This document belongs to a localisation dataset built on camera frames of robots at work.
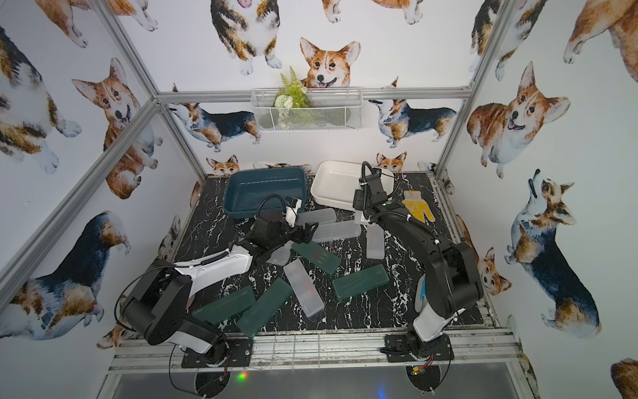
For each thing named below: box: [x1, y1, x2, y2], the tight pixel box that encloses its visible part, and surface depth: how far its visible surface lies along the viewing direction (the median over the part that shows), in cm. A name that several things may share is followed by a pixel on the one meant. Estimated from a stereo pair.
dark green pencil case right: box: [332, 265, 390, 299], surface depth 88 cm
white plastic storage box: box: [310, 159, 395, 208], surface depth 120 cm
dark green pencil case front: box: [236, 277, 293, 340], surface depth 83 cm
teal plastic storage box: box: [222, 167, 307, 219], surface depth 119 cm
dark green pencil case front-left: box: [191, 285, 257, 326], surface depth 85 cm
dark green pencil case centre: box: [291, 241, 342, 276], surface depth 94 cm
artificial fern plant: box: [273, 65, 310, 110], surface depth 84 cm
